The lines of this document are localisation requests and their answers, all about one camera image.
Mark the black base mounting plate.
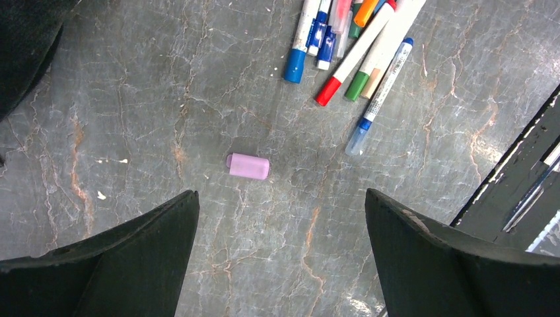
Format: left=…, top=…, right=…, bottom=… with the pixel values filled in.
left=451, top=88, right=559, bottom=257

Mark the green capped white marker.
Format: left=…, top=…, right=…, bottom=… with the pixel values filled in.
left=345, top=0, right=426, bottom=101

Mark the red capped white marker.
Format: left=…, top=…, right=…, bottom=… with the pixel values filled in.
left=315, top=0, right=397, bottom=106

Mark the pink highlighter cap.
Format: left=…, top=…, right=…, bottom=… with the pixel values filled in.
left=226, top=153, right=270, bottom=180

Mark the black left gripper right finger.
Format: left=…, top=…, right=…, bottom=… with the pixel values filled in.
left=365, top=188, right=559, bottom=316

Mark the blue capped white marker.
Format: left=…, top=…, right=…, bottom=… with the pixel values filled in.
left=283, top=0, right=320, bottom=84

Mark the orange capped white marker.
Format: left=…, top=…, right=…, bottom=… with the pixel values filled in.
left=353, top=0, right=378, bottom=28

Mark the clear blue ballpoint pen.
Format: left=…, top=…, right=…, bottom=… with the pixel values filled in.
left=345, top=38, right=414, bottom=156

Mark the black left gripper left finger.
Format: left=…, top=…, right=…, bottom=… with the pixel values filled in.
left=1, top=190, right=200, bottom=316

